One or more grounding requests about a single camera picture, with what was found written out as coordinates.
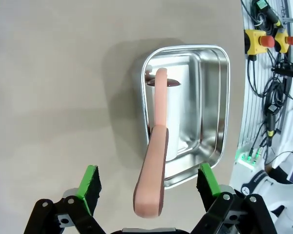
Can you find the salmon brown lint roller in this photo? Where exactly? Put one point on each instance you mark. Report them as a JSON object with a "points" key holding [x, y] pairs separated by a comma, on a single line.
{"points": [[151, 170]]}

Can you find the yellow emergency stop box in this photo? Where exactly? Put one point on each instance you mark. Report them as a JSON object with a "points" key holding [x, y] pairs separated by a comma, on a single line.
{"points": [[255, 44], [283, 41]]}

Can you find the rectangular steel tray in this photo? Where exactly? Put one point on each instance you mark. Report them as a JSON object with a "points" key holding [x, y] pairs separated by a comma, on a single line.
{"points": [[207, 97]]}

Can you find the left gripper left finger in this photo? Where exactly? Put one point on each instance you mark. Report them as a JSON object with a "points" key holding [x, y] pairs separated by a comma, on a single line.
{"points": [[84, 187]]}

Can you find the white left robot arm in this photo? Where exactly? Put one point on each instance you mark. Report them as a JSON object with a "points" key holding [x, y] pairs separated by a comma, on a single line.
{"points": [[271, 192]]}

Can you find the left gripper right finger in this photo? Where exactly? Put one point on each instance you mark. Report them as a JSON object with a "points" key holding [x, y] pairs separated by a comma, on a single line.
{"points": [[210, 180]]}

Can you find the black metal bracket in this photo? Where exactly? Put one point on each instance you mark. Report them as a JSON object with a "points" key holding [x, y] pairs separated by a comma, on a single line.
{"points": [[288, 72]]}

